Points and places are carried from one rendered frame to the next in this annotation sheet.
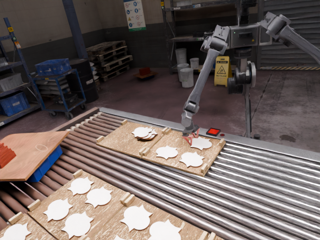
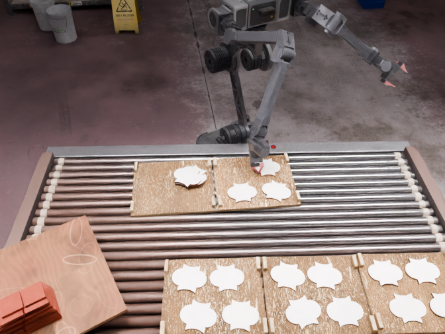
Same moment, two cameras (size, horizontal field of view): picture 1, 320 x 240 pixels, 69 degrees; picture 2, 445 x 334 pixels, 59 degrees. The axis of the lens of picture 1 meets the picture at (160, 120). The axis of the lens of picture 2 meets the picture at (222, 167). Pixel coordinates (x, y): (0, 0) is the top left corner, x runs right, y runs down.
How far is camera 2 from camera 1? 121 cm
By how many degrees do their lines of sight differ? 39
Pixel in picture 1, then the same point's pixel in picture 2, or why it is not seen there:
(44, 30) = not seen: outside the picture
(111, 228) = (275, 298)
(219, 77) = (122, 18)
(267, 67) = not seen: outside the picture
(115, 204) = (251, 275)
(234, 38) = (252, 16)
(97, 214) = (246, 294)
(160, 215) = (304, 262)
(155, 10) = not seen: outside the picture
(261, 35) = (279, 10)
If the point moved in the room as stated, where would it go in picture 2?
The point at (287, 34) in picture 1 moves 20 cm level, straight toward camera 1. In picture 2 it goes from (343, 32) to (361, 53)
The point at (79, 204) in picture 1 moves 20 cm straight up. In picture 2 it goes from (213, 296) to (213, 272)
